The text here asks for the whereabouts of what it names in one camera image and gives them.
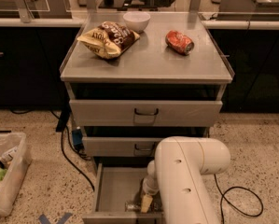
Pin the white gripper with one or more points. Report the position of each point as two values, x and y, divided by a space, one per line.
150 188

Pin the clear plastic water bottle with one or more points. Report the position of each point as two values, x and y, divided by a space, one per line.
132 206

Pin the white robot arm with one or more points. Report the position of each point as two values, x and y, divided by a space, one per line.
176 175

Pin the bottom grey drawer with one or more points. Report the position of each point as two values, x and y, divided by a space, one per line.
114 187

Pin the grey drawer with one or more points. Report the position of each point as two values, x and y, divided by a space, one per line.
114 187
120 146
145 113

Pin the middle grey drawer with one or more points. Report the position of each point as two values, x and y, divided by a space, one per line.
120 146

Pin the top grey drawer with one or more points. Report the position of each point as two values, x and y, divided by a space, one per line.
145 113

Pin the grey metal drawer cabinet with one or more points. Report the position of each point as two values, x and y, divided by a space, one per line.
150 70

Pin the blue power adapter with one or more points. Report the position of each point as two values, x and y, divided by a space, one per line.
77 139

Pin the clear plastic bin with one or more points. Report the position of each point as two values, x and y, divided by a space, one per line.
15 155

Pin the crushed red soda can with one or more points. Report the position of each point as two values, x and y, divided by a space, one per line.
179 42

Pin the yellow brown chip bag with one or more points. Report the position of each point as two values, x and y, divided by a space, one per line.
108 40

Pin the white bowl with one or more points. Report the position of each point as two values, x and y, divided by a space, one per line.
136 20

